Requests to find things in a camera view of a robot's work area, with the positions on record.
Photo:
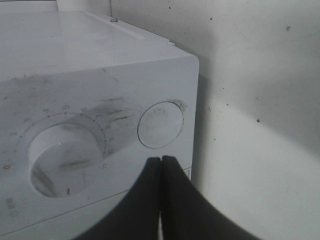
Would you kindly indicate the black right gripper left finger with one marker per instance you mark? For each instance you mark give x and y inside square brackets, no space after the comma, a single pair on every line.
[136,216]

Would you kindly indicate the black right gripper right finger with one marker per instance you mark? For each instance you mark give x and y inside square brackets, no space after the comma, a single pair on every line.
[186,214]

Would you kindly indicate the round white door button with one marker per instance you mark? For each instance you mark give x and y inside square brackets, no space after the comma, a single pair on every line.
[160,125]

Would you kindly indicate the white timer knob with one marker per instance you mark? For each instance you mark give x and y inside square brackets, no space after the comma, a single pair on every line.
[62,160]

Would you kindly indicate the white microwave oven body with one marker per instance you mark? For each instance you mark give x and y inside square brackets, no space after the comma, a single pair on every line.
[75,67]

